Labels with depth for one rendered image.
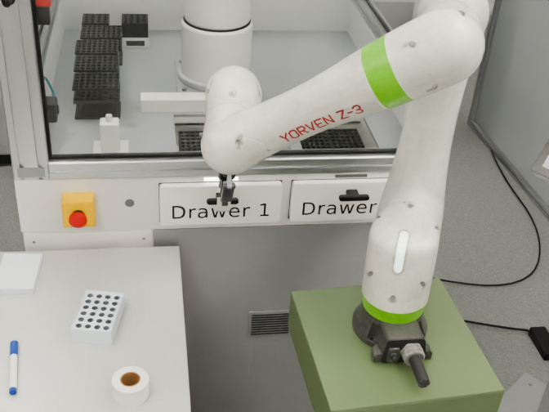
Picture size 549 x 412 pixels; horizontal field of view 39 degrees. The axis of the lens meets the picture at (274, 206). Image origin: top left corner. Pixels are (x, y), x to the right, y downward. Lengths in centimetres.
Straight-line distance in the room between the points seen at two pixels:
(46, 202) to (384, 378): 88
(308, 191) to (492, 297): 142
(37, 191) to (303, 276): 71
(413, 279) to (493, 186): 241
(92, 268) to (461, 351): 85
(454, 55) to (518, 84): 269
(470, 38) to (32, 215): 111
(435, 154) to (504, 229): 206
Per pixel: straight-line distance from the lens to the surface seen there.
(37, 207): 190
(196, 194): 185
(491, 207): 369
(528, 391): 278
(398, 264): 143
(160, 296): 179
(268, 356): 224
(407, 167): 153
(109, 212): 190
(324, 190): 189
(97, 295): 175
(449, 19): 125
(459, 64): 125
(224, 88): 148
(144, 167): 183
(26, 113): 178
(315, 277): 208
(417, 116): 149
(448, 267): 325
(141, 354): 166
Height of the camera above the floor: 192
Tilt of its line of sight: 34 degrees down
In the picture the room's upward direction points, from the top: 4 degrees clockwise
